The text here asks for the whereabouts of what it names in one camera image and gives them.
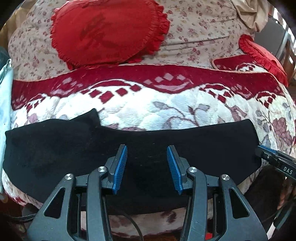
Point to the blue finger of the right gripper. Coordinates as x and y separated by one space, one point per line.
263 149

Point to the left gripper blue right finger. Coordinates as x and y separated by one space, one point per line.
177 169

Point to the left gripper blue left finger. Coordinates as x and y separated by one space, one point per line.
117 169

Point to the black pants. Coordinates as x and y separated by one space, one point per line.
38 156

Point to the red and white floral blanket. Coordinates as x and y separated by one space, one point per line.
151 97

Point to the floral beige quilt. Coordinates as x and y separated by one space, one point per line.
199 31

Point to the red heart-shaped pillow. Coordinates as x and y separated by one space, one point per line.
89 34

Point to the beige cloth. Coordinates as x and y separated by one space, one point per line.
253 13

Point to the light blue fleece jacket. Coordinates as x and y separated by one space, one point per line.
5 101

